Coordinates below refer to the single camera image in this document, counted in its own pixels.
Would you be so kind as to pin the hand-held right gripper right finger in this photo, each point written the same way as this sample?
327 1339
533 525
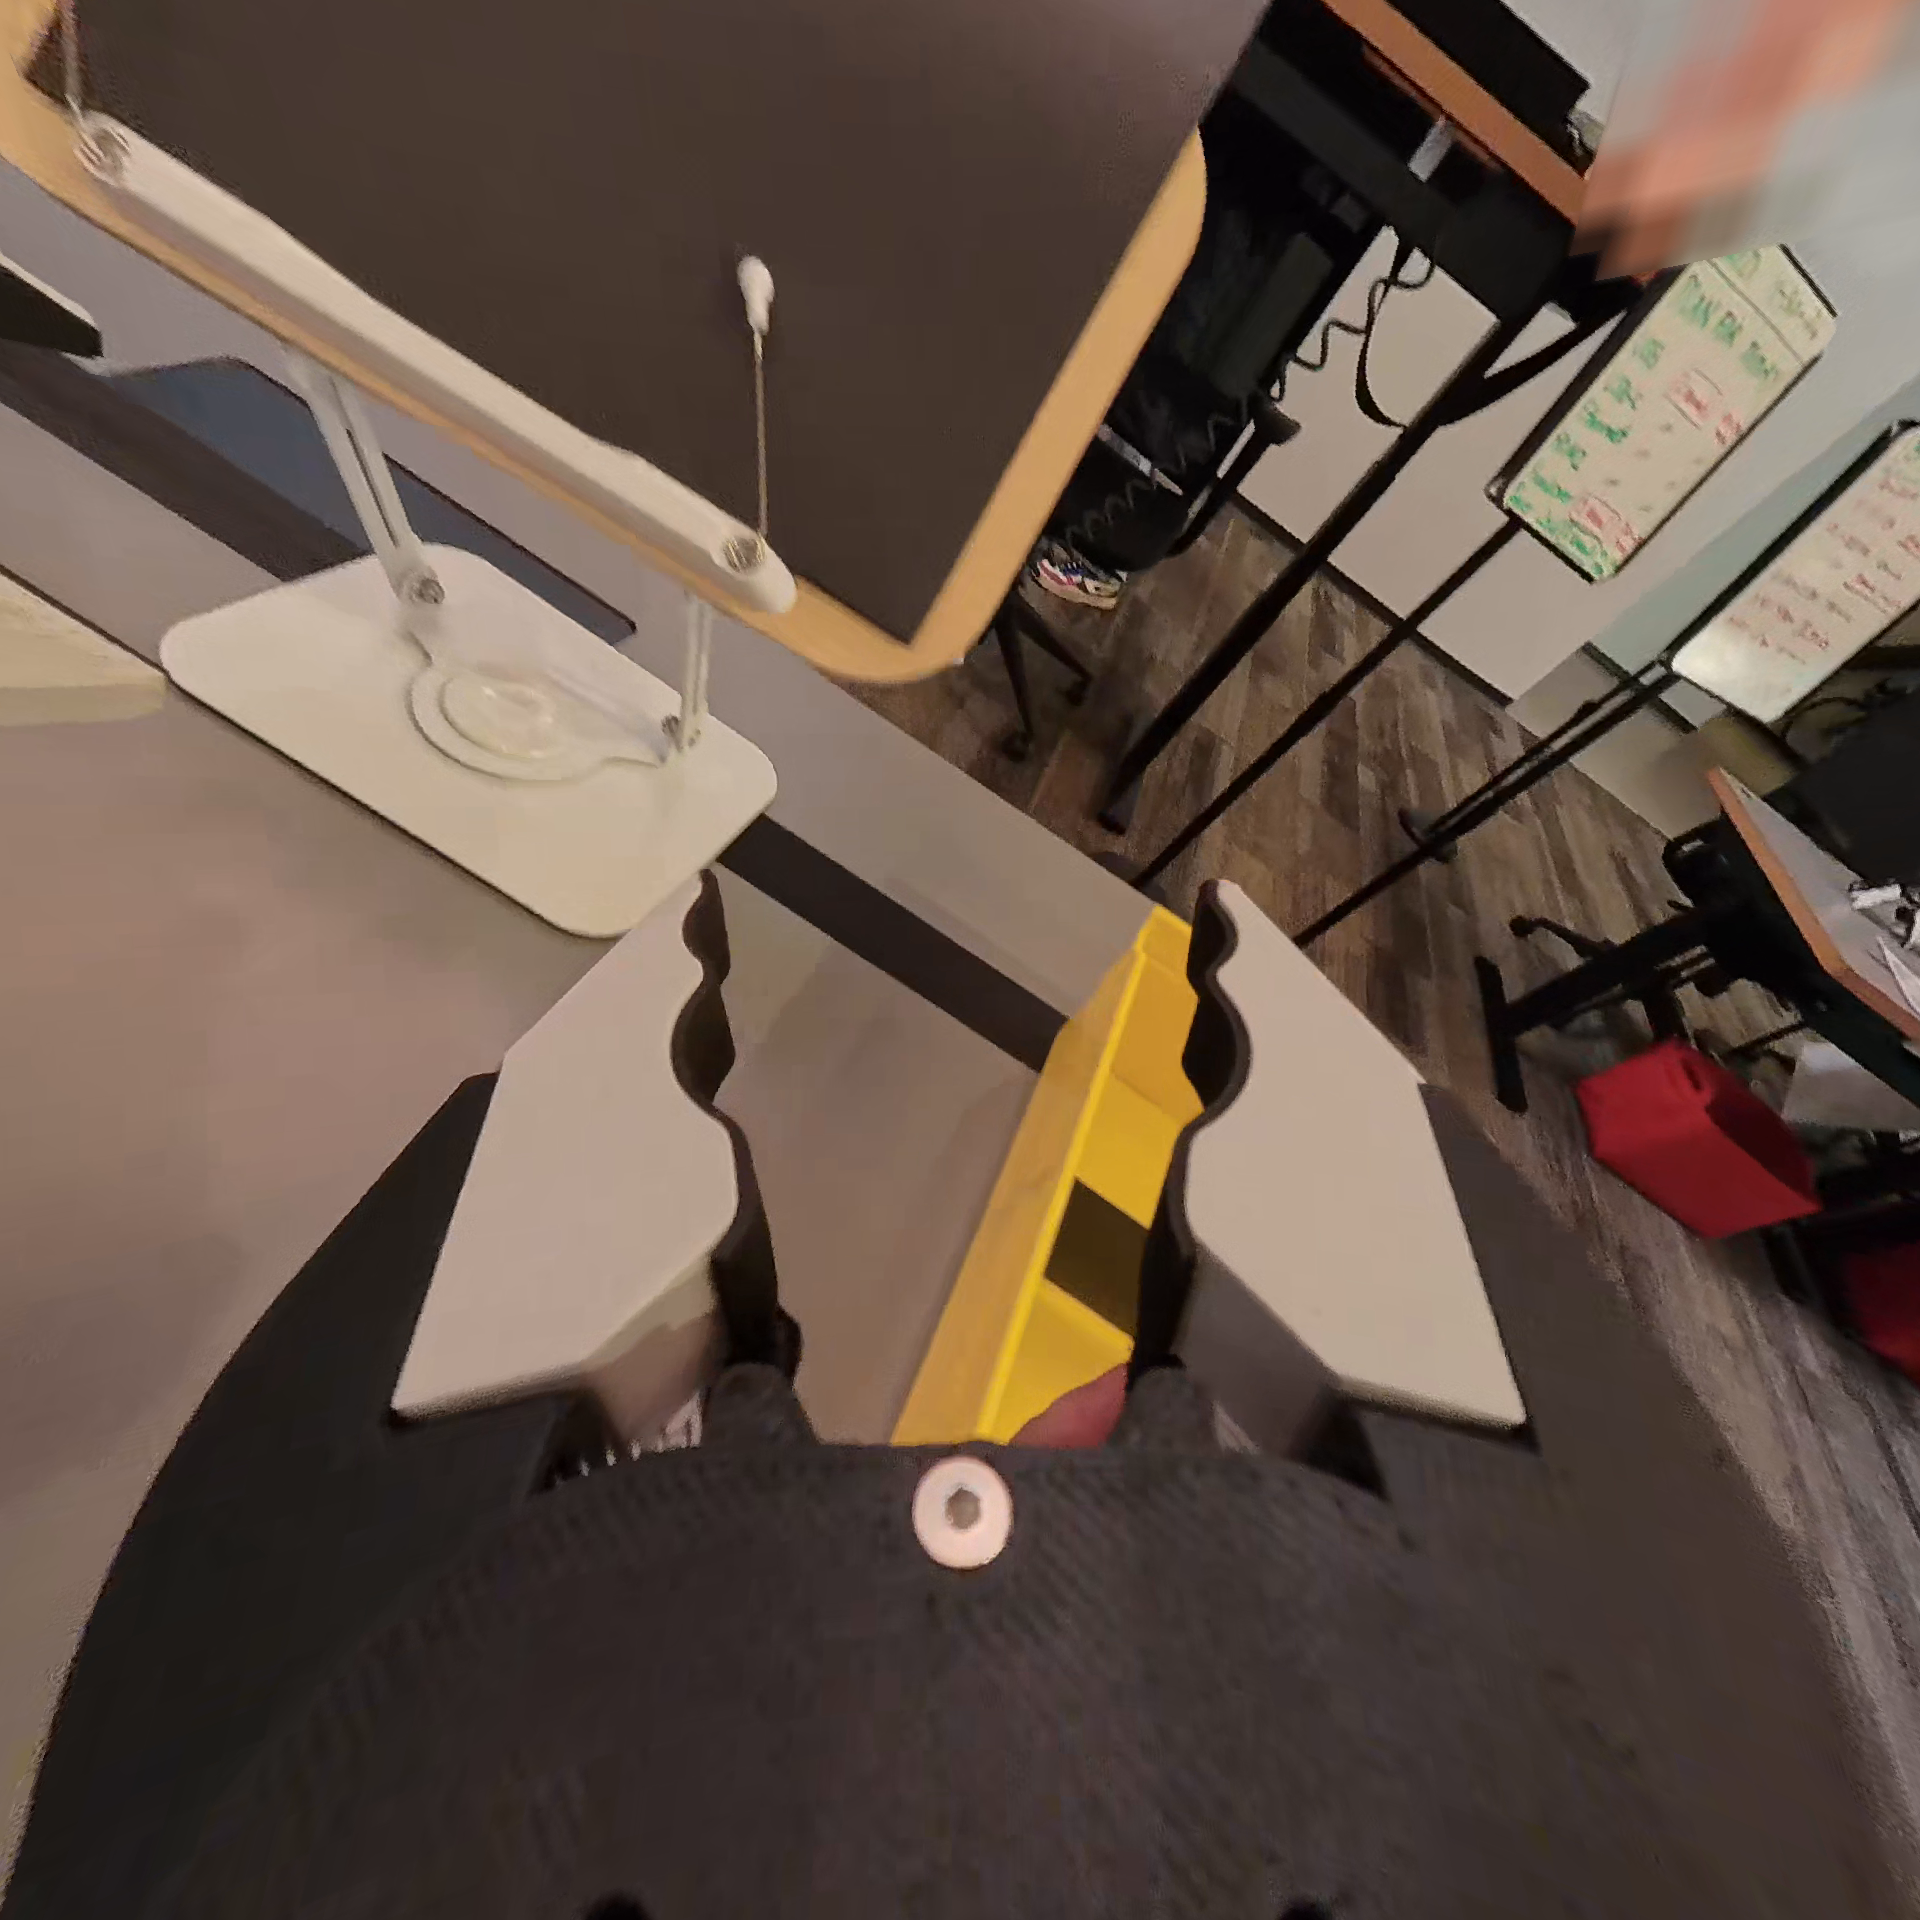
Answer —
1352 1230

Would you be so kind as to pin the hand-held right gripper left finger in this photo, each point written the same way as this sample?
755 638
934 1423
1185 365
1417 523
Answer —
573 1230

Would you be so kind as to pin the yellow plastic bin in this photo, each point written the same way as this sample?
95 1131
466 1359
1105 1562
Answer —
1066 1230

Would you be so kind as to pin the red plastic bin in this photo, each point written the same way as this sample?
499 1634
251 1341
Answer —
1697 1142
1885 1306

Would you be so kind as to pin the long office desk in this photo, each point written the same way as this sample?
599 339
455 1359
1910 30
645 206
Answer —
1832 916

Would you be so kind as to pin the white stand base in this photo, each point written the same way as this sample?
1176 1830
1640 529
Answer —
333 707

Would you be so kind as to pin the whiteboard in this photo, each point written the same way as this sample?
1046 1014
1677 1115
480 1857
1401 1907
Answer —
1666 405
1816 586

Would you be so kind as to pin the white board holder bar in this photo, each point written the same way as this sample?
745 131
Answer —
422 375

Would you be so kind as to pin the black board with wooden edge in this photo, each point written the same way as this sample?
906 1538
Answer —
662 242

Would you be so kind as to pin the wooden top desk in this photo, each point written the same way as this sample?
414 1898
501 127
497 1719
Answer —
1457 93

